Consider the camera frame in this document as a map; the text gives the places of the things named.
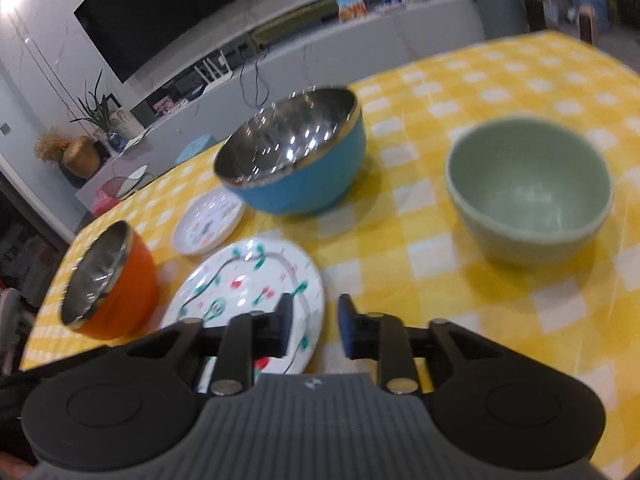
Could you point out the light blue plastic stool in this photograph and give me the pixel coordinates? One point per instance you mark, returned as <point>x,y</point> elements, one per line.
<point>196,147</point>

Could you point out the small white printed plate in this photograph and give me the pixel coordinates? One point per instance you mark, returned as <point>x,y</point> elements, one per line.
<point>210,225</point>

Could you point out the pink basket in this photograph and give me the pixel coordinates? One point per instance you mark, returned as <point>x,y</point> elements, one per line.
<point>106,199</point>

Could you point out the yellow checked tablecloth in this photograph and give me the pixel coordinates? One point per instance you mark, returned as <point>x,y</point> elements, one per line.
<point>425,285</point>

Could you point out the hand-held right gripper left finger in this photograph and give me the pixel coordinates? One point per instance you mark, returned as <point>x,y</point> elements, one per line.
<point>285,326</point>

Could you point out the orange steel-lined bowl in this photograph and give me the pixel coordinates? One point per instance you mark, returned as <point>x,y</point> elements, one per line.
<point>131,296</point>

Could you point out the blue water jug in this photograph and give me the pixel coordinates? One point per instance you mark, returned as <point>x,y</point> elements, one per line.
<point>592,2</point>

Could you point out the large white printed plate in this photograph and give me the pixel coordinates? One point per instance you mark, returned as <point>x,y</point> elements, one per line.
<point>240,280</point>

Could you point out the white router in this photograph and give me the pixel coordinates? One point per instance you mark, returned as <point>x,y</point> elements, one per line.
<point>216,77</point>

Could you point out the green plant in blue vase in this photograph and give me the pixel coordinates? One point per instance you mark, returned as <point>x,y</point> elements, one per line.
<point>100,110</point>

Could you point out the pink box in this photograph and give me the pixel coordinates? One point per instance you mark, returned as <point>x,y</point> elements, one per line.
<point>163,106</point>

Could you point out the dried yellow flowers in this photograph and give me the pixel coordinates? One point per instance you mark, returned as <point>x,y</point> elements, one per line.
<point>49,144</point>

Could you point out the grey low television cabinet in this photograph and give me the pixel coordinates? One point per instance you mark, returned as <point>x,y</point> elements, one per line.
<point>380,40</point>

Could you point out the blue snack bag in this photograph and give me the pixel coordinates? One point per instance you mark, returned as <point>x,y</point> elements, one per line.
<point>347,0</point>

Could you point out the pale green bowl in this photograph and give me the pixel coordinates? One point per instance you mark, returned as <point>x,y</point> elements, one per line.
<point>525,195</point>

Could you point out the golden vase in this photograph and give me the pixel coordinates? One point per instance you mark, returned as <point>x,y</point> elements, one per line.
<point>81,157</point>

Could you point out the grey trash can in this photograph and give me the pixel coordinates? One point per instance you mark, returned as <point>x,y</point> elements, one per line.
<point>500,7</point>

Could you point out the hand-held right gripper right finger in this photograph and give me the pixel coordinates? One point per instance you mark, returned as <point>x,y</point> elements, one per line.
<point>345,326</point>

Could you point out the dark bowl with green interior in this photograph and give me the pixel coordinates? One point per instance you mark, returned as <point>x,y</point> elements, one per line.
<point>305,187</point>

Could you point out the black wall television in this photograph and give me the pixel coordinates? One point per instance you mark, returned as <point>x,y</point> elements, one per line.
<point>165,10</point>

